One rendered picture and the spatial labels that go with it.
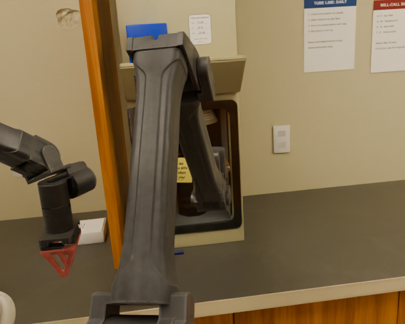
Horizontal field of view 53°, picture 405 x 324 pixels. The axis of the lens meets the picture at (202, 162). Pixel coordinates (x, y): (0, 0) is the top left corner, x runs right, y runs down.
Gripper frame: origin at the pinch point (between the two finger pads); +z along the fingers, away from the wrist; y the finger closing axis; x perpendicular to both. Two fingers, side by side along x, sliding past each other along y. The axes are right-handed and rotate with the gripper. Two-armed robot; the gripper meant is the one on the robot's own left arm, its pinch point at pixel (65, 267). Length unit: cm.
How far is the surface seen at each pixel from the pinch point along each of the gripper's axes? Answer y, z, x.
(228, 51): 33, -43, -44
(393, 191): 62, 14, -114
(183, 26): 33, -50, -31
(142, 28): 23, -50, -21
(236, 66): 24, -39, -44
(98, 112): 24.6, -29.8, -7.3
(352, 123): 77, -12, -103
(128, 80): 25.4, -37.4, -15.9
